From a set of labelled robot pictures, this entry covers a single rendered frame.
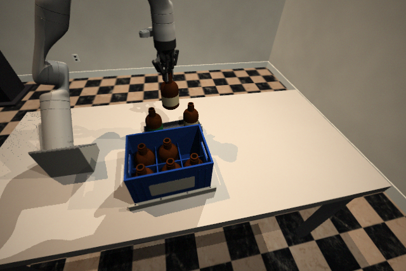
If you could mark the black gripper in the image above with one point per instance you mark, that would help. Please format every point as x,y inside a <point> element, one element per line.
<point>166,58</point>

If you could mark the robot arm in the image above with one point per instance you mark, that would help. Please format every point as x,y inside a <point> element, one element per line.
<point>52,19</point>

